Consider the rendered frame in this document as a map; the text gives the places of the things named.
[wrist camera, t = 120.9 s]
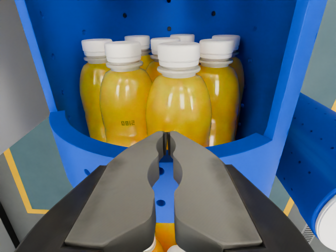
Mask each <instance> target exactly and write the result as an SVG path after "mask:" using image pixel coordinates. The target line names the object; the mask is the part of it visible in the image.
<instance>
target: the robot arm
mask: <svg viewBox="0 0 336 252"><path fill-rule="evenodd" d="M167 145H168V156H171V157H172V159H173V178H174V180H175V181H176V182H177V183H178V187H177V189H176V190H175V192H174V230H175V241H176V244H177V245H178V246H179V247H180V248H181V249H182V250H184V251H185V252H314V250H313V249H312V247H311V246H310V244H309V243H308V241H307V240H306V239H305V237H304V236H303V235H302V233H301V232H300V231H299V229H298V228H297V227H296V226H295V225H294V223H293V222H292V221H291V220H290V219H289V218H288V217H287V216H286V214H285V213H284V212H283V211H282V210H281V209H280V208H279V207H278V206H277V205H276V204H274V203H273V202H272V201H271V200H270V199H269V198H268V197H267V196H266V195H265V194H264V193H263V192H261V191H260V190H259V189H258V188H257V187H256V186H255V185H254V184H253V183H252V182H251V181H249V180H248V179H247V178H246V177H245V176H244V175H243V174H242V173H241V172H240V171H239V170H237V169H236V168H235V167H234V166H233V165H232V164H225V163H224V162H223V161H222V160H221V159H220V158H219V157H217V156H216V155H215V154H214V153H212V152H211V151H210V150H208V149H207V148H205V147H203V146H202V145H200V144H198V143H197V142H195V141H193V140H191V139H189V138H188V137H186V136H184V135H182V134H181V133H179V132H177V131H170V132H165V131H157V132H155V133H153V134H151V135H149V136H148V137H146V138H144V139H142V140H140V141H139V142H137V143H135V144H133V145H132V146H130V147H128V148H127V149H125V150H124V151H122V152H121V153H120V154H118V155H117V156H116V157H115V158H114V159H112V160H111V161H110V162H109V163H108V164H107V165H99V166H98V167H97V168H96V169H95V170H94V171H93V172H91V173H90V174H89V175H88V176H87V177H86V178H85V179H84V180H82V181H81V182H80V183H79V184H78V185H77V186H76V187H75V188H73V189H72V190H71V191H70V192H69V193H68V194H67V195H65V196H64V197H63V198H62V199H61V200H60V201H59V202H58V203H56V204H55V205H54V206H53V207H52V208H51V209H50V210H49V211H48V212H47V213H46V214H45V215H44V216H43V217H42V218H41V219H40V220H39V221H38V222H37V223H36V224H35V225H34V227H33V228H32V229H31V230H30V231H29V232H28V234H27V235H26V236H25V237H24V239H23V240H22V241H21V243H20V244H19V245H18V247H17V248H16V249H15V251H14V252H143V251H145V250H147V249H148V248H149V247H150V246H151V245H152V244H153V242H154V238H155V229H156V206H155V193H154V190H153V189H152V188H153V186H154V184H155V183H156V182H157V181H158V180H159V178H160V171H159V161H160V160H161V158H162V157H163V156H166V151H167Z"/></svg>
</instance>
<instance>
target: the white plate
mask: <svg viewBox="0 0 336 252"><path fill-rule="evenodd" d="M315 232H316V235H317V237H318V238H319V240H320V241H321V242H322V243H323V244H324V245H325V246H326V247H328V248H330V249H332V250H334V251H336V195H334V196H333V197H332V198H331V199H330V200H329V201H328V202H327V203H326V204H325V205H324V206H323V208H322V209H321V211H320V213H319V214H318V217H317V219H316V222H315Z"/></svg>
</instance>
